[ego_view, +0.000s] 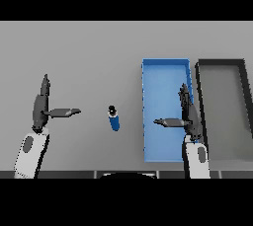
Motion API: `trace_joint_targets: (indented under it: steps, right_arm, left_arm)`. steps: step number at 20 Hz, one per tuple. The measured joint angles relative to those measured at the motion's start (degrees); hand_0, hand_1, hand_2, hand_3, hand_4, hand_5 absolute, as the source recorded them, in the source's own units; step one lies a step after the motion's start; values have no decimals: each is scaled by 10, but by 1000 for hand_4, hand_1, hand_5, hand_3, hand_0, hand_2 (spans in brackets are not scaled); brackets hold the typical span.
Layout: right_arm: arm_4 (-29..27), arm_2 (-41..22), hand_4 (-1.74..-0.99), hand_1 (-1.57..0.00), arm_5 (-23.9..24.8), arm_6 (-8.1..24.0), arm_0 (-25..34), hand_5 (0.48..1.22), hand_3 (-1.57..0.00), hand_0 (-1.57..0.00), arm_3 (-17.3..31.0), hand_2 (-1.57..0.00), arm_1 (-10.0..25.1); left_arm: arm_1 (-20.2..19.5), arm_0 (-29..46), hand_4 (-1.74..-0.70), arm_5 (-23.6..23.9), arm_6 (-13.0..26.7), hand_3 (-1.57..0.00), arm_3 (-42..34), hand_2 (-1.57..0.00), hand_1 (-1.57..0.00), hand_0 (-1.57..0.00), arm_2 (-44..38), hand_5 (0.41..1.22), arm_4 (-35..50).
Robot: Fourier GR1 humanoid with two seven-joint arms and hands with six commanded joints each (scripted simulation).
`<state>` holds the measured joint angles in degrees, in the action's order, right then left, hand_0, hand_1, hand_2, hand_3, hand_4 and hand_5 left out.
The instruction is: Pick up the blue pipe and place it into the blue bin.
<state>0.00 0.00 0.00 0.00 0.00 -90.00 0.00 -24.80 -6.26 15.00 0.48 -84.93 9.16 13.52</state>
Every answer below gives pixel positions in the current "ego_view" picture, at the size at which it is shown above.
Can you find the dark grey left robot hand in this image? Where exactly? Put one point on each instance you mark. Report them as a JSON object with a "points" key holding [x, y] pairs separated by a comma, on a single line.
{"points": [[40, 109]]}

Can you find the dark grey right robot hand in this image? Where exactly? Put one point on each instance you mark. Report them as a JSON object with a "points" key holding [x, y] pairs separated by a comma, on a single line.
{"points": [[190, 118]]}

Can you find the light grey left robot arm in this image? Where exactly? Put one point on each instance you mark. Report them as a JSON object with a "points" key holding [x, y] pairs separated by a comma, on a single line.
{"points": [[30, 156]]}

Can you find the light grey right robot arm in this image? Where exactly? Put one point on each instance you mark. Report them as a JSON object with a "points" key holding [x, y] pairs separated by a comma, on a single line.
{"points": [[197, 159]]}

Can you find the blue bin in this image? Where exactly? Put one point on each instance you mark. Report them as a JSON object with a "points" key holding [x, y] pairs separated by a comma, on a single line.
{"points": [[164, 111]]}

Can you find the dark grey bin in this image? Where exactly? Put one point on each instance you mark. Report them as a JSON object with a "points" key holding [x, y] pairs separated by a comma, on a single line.
{"points": [[227, 111]]}

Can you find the blue pipe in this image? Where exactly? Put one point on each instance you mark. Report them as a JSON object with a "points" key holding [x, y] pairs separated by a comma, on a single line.
{"points": [[114, 119]]}

